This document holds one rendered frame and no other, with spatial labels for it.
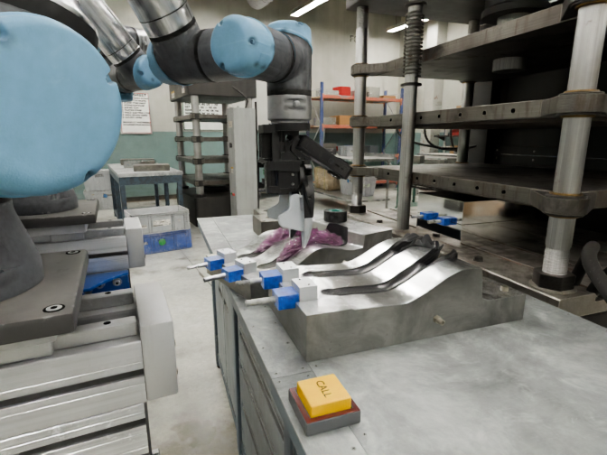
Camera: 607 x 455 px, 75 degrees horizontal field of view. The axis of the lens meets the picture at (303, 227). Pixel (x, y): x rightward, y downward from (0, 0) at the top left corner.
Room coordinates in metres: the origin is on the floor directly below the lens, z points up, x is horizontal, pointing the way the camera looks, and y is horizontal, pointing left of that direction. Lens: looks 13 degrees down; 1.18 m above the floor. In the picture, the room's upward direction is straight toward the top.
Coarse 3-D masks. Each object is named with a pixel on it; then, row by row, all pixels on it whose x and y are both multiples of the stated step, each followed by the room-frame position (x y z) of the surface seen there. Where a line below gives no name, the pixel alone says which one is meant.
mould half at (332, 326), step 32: (416, 256) 0.83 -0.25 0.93; (320, 288) 0.74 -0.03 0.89; (416, 288) 0.72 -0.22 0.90; (448, 288) 0.72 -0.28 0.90; (480, 288) 0.74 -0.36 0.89; (512, 288) 0.81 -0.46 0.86; (288, 320) 0.71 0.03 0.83; (320, 320) 0.63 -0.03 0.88; (352, 320) 0.65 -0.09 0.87; (384, 320) 0.67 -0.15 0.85; (416, 320) 0.69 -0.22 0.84; (448, 320) 0.72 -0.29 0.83; (480, 320) 0.75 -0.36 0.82; (512, 320) 0.78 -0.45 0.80; (320, 352) 0.63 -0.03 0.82; (352, 352) 0.65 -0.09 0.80
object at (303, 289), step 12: (276, 288) 0.70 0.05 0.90; (288, 288) 0.70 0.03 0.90; (300, 288) 0.68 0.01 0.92; (312, 288) 0.68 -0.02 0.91; (252, 300) 0.67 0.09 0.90; (264, 300) 0.67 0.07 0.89; (276, 300) 0.67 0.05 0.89; (288, 300) 0.67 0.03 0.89; (300, 300) 0.68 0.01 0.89; (312, 300) 0.68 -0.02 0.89
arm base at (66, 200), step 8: (64, 192) 0.80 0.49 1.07; (72, 192) 0.83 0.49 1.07; (16, 200) 0.74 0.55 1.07; (24, 200) 0.74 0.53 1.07; (32, 200) 0.75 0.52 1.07; (40, 200) 0.76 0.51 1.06; (48, 200) 0.76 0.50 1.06; (56, 200) 0.78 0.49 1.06; (64, 200) 0.79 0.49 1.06; (72, 200) 0.81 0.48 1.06; (16, 208) 0.74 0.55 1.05; (24, 208) 0.74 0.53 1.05; (32, 208) 0.75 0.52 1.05; (40, 208) 0.75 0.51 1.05; (48, 208) 0.76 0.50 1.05; (56, 208) 0.77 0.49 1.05; (64, 208) 0.79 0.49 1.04; (72, 208) 0.81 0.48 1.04
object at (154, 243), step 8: (168, 232) 4.03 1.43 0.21; (176, 232) 4.07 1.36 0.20; (184, 232) 4.13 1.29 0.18; (144, 240) 3.90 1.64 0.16; (152, 240) 3.94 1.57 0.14; (160, 240) 3.98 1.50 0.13; (168, 240) 4.03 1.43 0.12; (176, 240) 4.07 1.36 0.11; (184, 240) 4.13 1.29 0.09; (144, 248) 3.90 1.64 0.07; (152, 248) 3.94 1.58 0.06; (160, 248) 3.98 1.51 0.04; (168, 248) 4.03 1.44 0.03; (176, 248) 4.08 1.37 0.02; (184, 248) 4.13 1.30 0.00
